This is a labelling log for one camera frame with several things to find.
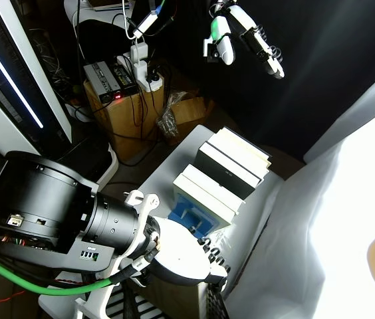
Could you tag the white column with light strip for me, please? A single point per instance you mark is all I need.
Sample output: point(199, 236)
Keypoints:
point(8, 116)

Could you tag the large cardboard box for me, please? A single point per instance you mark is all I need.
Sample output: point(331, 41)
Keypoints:
point(124, 129)

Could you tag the white wall charger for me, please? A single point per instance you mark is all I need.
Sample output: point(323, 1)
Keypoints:
point(139, 53)

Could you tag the black book LET IT BE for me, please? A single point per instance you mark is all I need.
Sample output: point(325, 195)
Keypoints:
point(227, 172)

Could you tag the black three-slot file organizer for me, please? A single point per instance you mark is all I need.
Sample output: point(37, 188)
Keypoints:
point(215, 305)

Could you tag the silver power supply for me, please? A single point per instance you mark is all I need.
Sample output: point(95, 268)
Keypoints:
point(99, 81)

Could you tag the blue plastic bookend tray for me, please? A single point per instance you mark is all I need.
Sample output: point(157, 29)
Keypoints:
point(177, 212)

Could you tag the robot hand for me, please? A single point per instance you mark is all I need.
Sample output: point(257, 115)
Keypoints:
point(224, 40)
point(181, 252)

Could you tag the black backdrop curtain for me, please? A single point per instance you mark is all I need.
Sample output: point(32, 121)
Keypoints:
point(324, 50)

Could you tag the white rectangular adapter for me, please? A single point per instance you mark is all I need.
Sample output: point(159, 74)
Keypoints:
point(146, 25)

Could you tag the black base with white rim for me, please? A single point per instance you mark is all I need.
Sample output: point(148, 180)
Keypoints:
point(84, 159)

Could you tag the clear bag of screws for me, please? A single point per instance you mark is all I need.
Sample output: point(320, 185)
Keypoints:
point(167, 124)

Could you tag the black and white spined book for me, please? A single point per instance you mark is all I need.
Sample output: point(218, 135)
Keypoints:
point(212, 179)

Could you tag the white power strip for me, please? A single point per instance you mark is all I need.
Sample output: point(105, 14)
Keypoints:
point(141, 71)

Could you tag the cream book tan spine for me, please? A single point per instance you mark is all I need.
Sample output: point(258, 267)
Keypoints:
point(242, 150)

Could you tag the black power supply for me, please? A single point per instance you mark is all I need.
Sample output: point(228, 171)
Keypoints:
point(124, 83)

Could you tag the pale green book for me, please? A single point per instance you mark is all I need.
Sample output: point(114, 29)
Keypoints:
point(200, 206)

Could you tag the white backdrop curtain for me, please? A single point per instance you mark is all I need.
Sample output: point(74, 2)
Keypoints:
point(307, 232)

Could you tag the black book titled CENTURY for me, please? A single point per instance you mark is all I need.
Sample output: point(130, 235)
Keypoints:
point(245, 145)

